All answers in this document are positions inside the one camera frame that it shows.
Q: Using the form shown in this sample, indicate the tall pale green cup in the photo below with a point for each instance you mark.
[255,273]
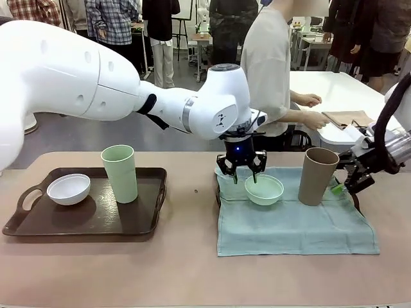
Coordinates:
[120,176]

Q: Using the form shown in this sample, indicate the person's left forearm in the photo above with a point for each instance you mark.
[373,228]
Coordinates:
[295,96]

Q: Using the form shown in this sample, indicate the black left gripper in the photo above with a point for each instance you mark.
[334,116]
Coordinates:
[239,152]

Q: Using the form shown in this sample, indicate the white round bowl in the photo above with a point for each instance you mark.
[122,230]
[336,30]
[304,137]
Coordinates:
[69,195]

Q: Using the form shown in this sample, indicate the grey background desk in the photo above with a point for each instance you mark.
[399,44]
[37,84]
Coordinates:
[199,48]
[313,45]

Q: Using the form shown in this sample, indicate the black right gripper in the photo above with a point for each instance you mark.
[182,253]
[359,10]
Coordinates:
[372,160]

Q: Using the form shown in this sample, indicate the tall brown cup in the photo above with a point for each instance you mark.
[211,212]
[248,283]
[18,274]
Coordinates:
[316,183]

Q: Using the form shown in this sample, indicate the black easel stand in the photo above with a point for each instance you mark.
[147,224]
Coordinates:
[183,35]

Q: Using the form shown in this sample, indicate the person in beige shirt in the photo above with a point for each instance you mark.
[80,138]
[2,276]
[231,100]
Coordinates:
[266,64]

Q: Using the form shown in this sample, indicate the pale green bowl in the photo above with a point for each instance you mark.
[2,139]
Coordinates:
[263,195]

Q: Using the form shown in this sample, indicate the person's left hand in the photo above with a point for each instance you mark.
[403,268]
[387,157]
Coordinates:
[311,100]

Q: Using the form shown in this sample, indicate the white round pedestal base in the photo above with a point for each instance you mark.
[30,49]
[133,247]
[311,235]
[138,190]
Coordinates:
[31,123]

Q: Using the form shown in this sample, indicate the teal cloth mat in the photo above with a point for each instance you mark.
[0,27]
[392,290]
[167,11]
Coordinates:
[289,231]

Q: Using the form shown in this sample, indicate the person in black top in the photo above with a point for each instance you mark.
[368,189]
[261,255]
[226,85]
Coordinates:
[162,48]

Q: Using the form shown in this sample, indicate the person's right hand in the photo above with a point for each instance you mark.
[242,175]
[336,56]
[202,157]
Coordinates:
[316,121]

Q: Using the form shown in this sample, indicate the person in blue plaid shirt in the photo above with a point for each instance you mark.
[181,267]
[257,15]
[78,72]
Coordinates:
[109,19]

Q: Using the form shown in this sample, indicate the person in camouflage jacket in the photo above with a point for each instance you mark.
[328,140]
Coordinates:
[228,32]

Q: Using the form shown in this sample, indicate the white side table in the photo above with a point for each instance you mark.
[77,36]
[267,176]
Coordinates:
[337,90]

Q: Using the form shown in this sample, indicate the person in dark coat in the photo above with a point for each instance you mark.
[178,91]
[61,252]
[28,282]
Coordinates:
[369,32]

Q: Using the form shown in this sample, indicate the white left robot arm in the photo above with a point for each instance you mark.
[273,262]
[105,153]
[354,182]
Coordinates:
[64,73]

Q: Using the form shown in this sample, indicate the black green plastic stool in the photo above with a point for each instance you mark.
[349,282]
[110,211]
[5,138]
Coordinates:
[297,139]

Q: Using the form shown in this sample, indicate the person's right forearm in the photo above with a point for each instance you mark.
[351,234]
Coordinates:
[295,116]

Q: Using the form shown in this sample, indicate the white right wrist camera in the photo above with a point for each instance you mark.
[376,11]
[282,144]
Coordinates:
[358,136]

